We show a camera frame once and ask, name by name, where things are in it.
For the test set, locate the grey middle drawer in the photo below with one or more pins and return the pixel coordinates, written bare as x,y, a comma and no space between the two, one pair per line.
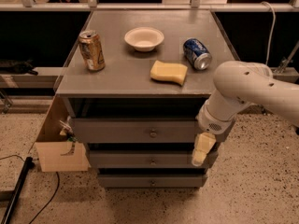
140,159

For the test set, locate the blue soda can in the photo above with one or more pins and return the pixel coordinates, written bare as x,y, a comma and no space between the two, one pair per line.
197,54

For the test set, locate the grey drawer cabinet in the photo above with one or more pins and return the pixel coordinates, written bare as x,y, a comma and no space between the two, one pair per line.
124,89

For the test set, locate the grey bottom drawer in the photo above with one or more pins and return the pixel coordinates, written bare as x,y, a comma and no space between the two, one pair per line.
152,181

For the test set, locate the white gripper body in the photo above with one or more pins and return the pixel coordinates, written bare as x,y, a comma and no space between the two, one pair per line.
209,122

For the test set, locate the crumpled wrappers in box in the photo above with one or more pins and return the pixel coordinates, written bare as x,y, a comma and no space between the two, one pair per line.
68,132

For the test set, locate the cardboard box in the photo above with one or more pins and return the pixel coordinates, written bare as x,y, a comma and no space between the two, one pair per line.
51,146

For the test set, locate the grey top drawer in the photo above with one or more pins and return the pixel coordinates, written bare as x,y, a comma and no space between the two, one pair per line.
94,130

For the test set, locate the white bowl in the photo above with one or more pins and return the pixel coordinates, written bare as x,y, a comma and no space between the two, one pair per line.
144,39

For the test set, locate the yellow sponge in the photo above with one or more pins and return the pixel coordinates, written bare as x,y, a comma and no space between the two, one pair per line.
170,72

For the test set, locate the black bar on floor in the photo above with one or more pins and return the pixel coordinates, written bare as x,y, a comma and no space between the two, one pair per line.
12,196

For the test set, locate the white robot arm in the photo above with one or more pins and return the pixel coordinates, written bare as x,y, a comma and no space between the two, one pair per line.
237,86

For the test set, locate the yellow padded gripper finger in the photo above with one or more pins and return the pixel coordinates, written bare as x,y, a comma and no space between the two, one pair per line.
203,143

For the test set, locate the grey drawer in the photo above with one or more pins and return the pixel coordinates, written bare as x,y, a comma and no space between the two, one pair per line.
152,181
140,159
94,130

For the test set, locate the black object on shelf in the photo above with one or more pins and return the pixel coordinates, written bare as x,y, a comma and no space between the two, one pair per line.
17,67

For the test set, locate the gold soda can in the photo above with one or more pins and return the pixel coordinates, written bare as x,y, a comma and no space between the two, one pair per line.
91,50

